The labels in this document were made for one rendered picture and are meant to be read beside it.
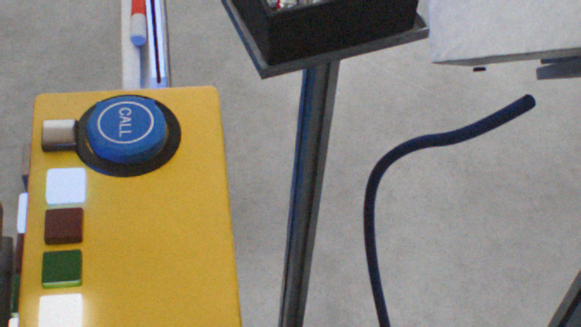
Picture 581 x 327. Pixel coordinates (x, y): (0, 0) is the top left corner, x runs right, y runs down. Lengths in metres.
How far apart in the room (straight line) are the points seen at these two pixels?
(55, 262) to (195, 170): 0.09
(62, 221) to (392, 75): 1.63
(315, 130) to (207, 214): 0.59
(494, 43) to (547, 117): 1.33
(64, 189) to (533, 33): 0.39
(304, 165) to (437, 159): 0.85
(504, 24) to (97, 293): 0.41
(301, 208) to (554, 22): 0.53
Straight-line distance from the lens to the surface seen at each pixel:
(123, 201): 0.45
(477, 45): 0.72
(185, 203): 0.45
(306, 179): 1.09
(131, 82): 0.80
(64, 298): 0.42
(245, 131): 1.89
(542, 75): 0.88
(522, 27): 0.71
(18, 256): 0.46
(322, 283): 1.68
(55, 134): 0.48
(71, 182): 0.46
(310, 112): 1.00
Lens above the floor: 1.44
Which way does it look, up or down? 51 degrees down
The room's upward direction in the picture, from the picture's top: 5 degrees clockwise
